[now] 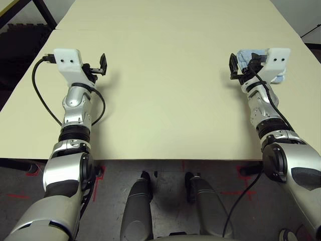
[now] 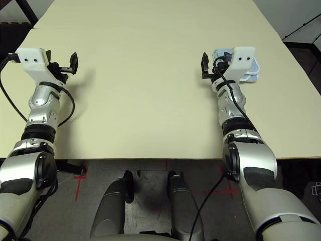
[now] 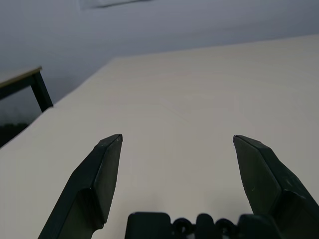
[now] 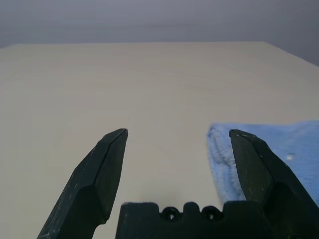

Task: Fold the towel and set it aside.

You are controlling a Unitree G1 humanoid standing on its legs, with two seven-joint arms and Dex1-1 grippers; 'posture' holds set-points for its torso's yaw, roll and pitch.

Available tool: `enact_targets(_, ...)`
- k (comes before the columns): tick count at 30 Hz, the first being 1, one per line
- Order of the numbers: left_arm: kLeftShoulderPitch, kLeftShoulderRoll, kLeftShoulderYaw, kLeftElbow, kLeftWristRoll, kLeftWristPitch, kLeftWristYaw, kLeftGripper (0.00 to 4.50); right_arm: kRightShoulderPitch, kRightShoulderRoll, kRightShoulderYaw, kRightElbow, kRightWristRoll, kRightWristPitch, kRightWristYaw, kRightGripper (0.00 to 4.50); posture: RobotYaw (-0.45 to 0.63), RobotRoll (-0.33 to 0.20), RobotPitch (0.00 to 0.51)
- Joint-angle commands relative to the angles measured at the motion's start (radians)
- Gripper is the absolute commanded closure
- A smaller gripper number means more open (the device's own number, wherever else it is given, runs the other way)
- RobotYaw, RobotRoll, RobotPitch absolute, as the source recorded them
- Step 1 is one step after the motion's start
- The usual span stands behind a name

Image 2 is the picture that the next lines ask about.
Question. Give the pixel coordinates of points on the black side cabinet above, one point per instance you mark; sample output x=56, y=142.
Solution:
x=306, y=57

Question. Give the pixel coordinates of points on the black table foot bar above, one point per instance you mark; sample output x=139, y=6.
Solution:
x=71, y=167

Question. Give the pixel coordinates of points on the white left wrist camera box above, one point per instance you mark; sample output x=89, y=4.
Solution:
x=32, y=62

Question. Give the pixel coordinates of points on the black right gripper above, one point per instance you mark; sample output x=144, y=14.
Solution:
x=213, y=75

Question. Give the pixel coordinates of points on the grey robot right leg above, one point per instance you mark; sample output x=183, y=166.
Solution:
x=185, y=208

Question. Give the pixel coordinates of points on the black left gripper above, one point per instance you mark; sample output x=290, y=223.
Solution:
x=59, y=70

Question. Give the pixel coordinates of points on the black item with white lines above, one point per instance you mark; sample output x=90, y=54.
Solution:
x=314, y=190

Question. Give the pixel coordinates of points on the light blue embroidered towel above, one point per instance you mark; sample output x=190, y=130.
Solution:
x=253, y=72

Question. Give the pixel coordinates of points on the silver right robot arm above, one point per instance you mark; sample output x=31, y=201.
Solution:
x=250, y=163

